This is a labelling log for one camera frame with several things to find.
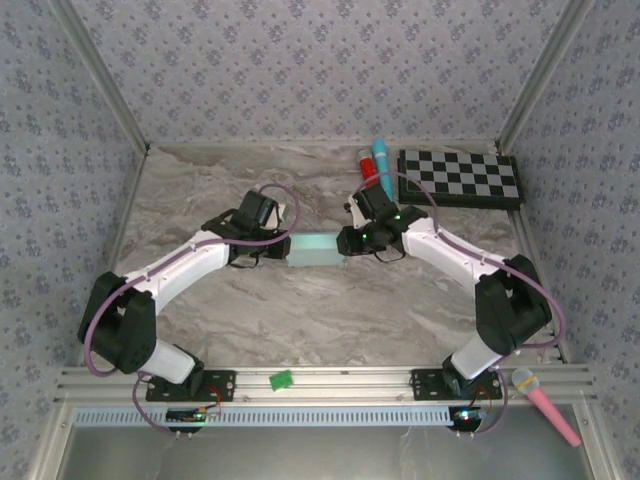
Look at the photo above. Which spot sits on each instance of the teal tube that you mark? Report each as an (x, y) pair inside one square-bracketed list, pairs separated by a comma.
[(382, 165)]

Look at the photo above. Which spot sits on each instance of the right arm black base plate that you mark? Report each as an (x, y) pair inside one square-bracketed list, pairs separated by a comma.
[(425, 387)]

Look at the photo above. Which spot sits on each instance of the thin aluminium table rail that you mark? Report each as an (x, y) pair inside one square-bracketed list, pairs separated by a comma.
[(300, 144)]

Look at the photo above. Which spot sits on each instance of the light blue paper box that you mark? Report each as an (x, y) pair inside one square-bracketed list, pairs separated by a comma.
[(314, 250)]

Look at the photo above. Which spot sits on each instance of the wide aluminium frame rail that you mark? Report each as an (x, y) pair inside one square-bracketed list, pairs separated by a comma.
[(350, 385)]

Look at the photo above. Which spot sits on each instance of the small green block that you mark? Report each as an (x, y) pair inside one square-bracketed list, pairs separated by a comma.
[(281, 380)]

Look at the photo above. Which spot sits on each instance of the left wrist white camera bracket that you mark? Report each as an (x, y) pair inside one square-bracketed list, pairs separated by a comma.
[(282, 212)]

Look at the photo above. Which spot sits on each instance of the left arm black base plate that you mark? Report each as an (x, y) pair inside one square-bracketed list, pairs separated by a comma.
[(220, 385)]

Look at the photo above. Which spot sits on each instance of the pink toy microphone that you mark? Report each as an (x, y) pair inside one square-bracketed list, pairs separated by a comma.
[(545, 405)]

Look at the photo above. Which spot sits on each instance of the aluminium table side rail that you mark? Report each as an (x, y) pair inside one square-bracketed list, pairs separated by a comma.
[(131, 200), (525, 230)]

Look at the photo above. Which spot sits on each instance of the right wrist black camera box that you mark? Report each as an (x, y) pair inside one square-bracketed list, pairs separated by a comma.
[(372, 202)]

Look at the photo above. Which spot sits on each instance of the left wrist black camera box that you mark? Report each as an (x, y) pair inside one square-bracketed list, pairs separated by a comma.
[(255, 210)]

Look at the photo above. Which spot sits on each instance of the aluminium frame post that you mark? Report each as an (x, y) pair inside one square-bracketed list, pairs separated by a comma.
[(541, 75), (105, 75)]

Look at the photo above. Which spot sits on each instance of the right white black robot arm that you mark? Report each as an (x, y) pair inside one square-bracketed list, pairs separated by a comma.
[(440, 250)]

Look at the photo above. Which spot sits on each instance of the red glitter tube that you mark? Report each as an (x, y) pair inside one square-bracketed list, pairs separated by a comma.
[(369, 170)]

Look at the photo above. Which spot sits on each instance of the black grey chessboard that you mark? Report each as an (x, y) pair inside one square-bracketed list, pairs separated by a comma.
[(460, 175)]

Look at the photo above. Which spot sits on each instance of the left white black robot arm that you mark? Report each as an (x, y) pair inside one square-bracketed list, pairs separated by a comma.
[(190, 260)]

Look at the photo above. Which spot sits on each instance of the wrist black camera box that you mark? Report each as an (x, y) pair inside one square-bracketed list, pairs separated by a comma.
[(372, 202), (255, 210)]

